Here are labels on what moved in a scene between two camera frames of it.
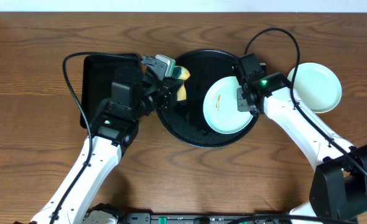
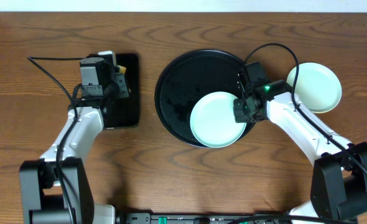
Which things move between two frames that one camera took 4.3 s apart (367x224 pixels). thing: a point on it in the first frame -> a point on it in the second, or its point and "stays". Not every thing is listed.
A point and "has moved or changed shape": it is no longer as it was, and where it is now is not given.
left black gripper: x=170 y=88 -> x=121 y=81
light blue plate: x=317 y=84 stays
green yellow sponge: x=181 y=73 has moved or changed shape
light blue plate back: x=221 y=107 has moved or changed shape
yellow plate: x=327 y=109 stays
